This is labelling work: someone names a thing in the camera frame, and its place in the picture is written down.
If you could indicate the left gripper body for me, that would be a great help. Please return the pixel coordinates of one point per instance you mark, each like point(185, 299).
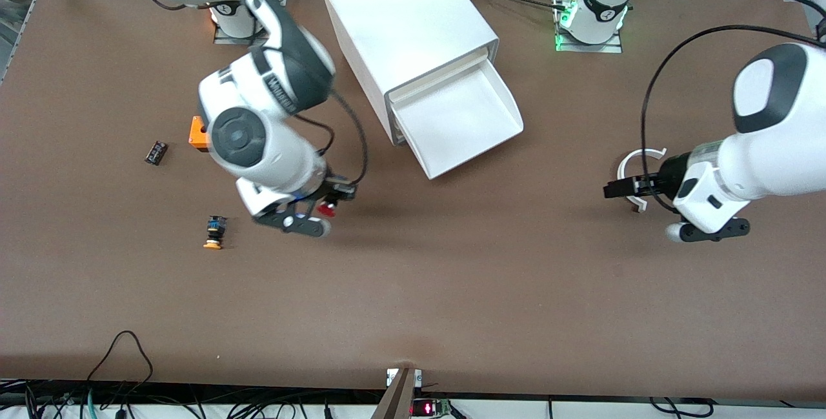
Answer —
point(671, 175)

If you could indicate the red mushroom push button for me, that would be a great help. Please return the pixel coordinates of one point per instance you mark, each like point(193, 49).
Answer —
point(328, 209)

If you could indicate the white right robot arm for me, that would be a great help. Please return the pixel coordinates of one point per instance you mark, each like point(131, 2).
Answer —
point(258, 115)

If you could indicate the yellow mushroom push button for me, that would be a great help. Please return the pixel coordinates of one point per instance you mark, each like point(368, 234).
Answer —
point(215, 232)

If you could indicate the white curved plastic arc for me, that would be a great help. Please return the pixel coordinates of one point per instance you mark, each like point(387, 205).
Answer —
point(626, 164)

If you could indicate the small black contact block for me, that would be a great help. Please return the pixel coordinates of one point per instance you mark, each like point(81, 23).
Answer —
point(155, 152)

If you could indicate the small device with red display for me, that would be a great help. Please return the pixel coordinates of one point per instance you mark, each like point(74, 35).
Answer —
point(429, 408)

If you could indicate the orange button enclosure box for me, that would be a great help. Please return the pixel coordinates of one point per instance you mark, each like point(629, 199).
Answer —
point(197, 133)

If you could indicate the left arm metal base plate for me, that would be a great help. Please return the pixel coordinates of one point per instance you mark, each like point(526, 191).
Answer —
point(610, 48)

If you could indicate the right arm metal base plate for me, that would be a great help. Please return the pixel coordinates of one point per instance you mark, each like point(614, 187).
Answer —
point(226, 35)

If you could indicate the brown camera mount post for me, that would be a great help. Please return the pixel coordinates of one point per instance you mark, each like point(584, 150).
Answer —
point(397, 399)

